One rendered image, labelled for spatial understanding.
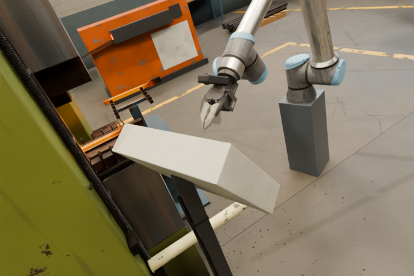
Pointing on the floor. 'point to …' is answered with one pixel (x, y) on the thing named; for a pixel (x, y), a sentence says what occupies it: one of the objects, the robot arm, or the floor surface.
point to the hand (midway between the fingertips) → (204, 124)
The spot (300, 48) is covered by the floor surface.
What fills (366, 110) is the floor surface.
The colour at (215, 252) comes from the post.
